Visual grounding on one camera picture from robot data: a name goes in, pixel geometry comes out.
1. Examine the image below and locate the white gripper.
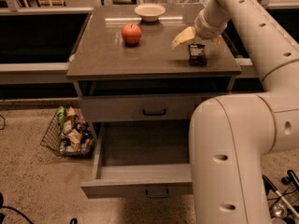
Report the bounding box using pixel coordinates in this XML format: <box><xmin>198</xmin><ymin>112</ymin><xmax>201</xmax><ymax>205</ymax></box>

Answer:
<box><xmin>171</xmin><ymin>11</ymin><xmax>227</xmax><ymax>49</ymax></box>

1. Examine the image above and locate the dark rxbar chocolate bar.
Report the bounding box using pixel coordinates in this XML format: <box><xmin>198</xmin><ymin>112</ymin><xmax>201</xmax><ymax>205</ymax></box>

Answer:
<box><xmin>188</xmin><ymin>44</ymin><xmax>206</xmax><ymax>66</ymax></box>

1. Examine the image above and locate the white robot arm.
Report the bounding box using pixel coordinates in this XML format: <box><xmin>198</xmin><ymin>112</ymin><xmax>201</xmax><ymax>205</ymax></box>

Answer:
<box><xmin>172</xmin><ymin>0</ymin><xmax>299</xmax><ymax>224</ymax></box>

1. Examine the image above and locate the grey drawer cabinet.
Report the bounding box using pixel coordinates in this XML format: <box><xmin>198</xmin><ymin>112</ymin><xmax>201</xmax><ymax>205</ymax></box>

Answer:
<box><xmin>66</xmin><ymin>4</ymin><xmax>243</xmax><ymax>200</ymax></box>

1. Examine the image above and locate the closed grey upper drawer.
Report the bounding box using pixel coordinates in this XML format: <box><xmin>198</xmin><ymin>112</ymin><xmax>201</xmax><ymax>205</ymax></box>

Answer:
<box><xmin>78</xmin><ymin>93</ymin><xmax>214</xmax><ymax>122</ymax></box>

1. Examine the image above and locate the open grey middle drawer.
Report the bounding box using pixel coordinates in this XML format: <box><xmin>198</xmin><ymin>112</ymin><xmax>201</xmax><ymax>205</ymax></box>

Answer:
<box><xmin>81</xmin><ymin>119</ymin><xmax>192</xmax><ymax>199</ymax></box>

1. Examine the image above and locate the white ceramic bowl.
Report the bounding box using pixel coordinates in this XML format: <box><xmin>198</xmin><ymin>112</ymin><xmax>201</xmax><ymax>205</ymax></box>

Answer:
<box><xmin>135</xmin><ymin>4</ymin><xmax>165</xmax><ymax>22</ymax></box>

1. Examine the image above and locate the red apple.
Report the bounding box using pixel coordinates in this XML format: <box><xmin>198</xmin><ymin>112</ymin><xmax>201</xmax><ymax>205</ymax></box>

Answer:
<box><xmin>121</xmin><ymin>23</ymin><xmax>142</xmax><ymax>45</ymax></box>

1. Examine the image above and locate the wire basket of snacks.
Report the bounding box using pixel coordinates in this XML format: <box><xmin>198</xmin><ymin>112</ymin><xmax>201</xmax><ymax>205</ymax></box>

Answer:
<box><xmin>40</xmin><ymin>105</ymin><xmax>93</xmax><ymax>157</ymax></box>

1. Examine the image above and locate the wire basket with utensils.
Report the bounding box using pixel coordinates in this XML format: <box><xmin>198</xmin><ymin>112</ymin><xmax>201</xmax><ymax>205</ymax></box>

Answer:
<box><xmin>263</xmin><ymin>170</ymin><xmax>299</xmax><ymax>224</ymax></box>

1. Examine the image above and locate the black cable bottom left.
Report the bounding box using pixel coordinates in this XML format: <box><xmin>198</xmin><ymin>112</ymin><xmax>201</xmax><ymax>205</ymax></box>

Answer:
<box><xmin>0</xmin><ymin>190</ymin><xmax>78</xmax><ymax>224</ymax></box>

